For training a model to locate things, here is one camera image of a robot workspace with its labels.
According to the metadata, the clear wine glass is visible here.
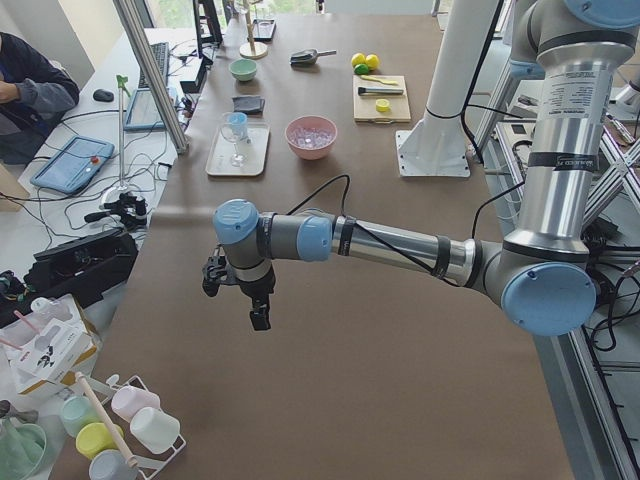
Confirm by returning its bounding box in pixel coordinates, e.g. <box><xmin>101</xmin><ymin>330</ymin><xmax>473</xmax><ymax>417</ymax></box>
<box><xmin>220</xmin><ymin>112</ymin><xmax>245</xmax><ymax>167</ymax></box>

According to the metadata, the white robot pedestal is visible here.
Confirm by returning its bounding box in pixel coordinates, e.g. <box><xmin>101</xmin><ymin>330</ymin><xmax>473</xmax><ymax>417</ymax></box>
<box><xmin>396</xmin><ymin>1</ymin><xmax>503</xmax><ymax>178</ymax></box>

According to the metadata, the cardboard product box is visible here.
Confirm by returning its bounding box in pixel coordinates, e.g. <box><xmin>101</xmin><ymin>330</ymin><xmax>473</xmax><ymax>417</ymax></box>
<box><xmin>1</xmin><ymin>294</ymin><xmax>102</xmax><ymax>399</ymax></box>

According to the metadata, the pink bowl with ice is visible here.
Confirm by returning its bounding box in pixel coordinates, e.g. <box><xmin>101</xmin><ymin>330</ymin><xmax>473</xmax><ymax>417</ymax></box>
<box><xmin>285</xmin><ymin>115</ymin><xmax>338</xmax><ymax>160</ymax></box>

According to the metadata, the aluminium frame post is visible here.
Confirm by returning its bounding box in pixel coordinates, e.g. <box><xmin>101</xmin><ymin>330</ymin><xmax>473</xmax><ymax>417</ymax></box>
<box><xmin>113</xmin><ymin>0</ymin><xmax>188</xmax><ymax>155</ymax></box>

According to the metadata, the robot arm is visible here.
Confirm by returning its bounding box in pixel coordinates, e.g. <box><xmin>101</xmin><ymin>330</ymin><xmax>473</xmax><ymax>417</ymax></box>
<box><xmin>203</xmin><ymin>1</ymin><xmax>639</xmax><ymax>336</ymax></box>

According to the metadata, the black keyboard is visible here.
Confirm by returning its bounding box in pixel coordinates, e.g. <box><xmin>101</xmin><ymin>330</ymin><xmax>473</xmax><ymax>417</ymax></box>
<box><xmin>138</xmin><ymin>42</ymin><xmax>170</xmax><ymax>88</ymax></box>

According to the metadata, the yellow plastic knife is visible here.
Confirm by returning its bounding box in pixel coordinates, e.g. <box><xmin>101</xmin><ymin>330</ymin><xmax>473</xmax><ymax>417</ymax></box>
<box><xmin>359</xmin><ymin>75</ymin><xmax>399</xmax><ymax>86</ymax></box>

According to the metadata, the yellow lemon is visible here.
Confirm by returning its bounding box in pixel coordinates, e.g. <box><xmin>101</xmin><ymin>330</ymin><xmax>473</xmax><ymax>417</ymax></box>
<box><xmin>351</xmin><ymin>52</ymin><xmax>366</xmax><ymax>68</ymax></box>
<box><xmin>353</xmin><ymin>63</ymin><xmax>370</xmax><ymax>75</ymax></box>

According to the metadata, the white cup rack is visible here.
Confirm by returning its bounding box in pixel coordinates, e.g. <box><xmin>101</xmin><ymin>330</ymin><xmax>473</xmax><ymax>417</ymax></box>
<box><xmin>75</xmin><ymin>372</ymin><xmax>186</xmax><ymax>479</ymax></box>

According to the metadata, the pink cup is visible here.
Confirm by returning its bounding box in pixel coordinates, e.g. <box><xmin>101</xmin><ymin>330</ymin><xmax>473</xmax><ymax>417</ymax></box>
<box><xmin>111</xmin><ymin>385</ymin><xmax>161</xmax><ymax>422</ymax></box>

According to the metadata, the black computer mouse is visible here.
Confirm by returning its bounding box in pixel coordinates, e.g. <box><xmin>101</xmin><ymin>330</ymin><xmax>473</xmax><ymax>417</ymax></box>
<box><xmin>92</xmin><ymin>89</ymin><xmax>114</xmax><ymax>103</ymax></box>

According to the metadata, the seated person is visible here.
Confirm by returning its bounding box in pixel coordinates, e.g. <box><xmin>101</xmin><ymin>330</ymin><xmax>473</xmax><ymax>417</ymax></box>
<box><xmin>1</xmin><ymin>32</ymin><xmax>80</xmax><ymax>165</ymax></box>

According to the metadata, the grey folded cloth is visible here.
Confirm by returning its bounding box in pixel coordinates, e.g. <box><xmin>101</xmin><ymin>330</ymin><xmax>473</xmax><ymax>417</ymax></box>
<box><xmin>232</xmin><ymin>95</ymin><xmax>265</xmax><ymax>115</ymax></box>

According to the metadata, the wooden cup tree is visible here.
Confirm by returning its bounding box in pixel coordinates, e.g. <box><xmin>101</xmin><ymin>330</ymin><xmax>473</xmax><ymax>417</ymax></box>
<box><xmin>234</xmin><ymin>0</ymin><xmax>268</xmax><ymax>60</ymax></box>

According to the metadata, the blue teach pendant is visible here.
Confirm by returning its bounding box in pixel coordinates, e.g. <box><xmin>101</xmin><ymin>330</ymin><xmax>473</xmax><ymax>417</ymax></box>
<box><xmin>30</xmin><ymin>135</ymin><xmax>114</xmax><ymax>194</ymax></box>
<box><xmin>124</xmin><ymin>88</ymin><xmax>165</xmax><ymax>132</ymax></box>

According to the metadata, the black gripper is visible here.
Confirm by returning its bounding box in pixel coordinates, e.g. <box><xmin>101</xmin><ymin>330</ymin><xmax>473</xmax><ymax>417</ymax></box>
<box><xmin>202</xmin><ymin>244</ymin><xmax>230</xmax><ymax>298</ymax></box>

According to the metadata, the metal ice scoop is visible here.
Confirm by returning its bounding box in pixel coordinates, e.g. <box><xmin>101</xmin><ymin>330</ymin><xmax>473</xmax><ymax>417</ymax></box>
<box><xmin>289</xmin><ymin>49</ymin><xmax>337</xmax><ymax>67</ymax></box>

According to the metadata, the grey cup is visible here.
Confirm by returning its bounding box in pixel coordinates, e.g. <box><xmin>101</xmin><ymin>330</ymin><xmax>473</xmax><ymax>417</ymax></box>
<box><xmin>89</xmin><ymin>449</ymin><xmax>138</xmax><ymax>480</ymax></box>

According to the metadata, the yellow cup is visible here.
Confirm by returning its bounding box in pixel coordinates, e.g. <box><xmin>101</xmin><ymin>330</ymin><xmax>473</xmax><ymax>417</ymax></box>
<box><xmin>75</xmin><ymin>422</ymin><xmax>118</xmax><ymax>460</ymax></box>

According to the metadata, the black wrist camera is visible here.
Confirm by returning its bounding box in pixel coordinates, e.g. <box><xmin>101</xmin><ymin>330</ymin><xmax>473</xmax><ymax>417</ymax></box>
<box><xmin>249</xmin><ymin>298</ymin><xmax>271</xmax><ymax>331</ymax></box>

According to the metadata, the half lemon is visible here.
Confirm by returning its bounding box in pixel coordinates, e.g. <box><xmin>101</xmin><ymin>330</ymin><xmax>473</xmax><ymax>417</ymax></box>
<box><xmin>375</xmin><ymin>98</ymin><xmax>391</xmax><ymax>112</ymax></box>

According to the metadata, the blue cup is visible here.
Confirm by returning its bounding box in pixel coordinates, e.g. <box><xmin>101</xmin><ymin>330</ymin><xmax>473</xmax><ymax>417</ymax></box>
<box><xmin>227</xmin><ymin>112</ymin><xmax>248</xmax><ymax>141</ymax></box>

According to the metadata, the green bowl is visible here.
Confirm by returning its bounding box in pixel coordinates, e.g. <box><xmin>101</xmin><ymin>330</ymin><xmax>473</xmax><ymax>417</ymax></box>
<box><xmin>228</xmin><ymin>58</ymin><xmax>257</xmax><ymax>82</ymax></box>

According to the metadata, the cream serving tray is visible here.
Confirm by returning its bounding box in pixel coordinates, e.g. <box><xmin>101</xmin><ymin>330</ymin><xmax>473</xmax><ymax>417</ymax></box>
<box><xmin>205</xmin><ymin>122</ymin><xmax>270</xmax><ymax>177</ymax></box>

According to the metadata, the mint cup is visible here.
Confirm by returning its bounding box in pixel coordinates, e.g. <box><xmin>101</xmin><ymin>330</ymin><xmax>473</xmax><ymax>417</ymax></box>
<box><xmin>59</xmin><ymin>395</ymin><xmax>100</xmax><ymax>438</ymax></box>

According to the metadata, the wooden cutting board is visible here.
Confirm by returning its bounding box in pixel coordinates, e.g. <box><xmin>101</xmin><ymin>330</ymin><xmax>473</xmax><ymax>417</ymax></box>
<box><xmin>353</xmin><ymin>75</ymin><xmax>411</xmax><ymax>123</ymax></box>

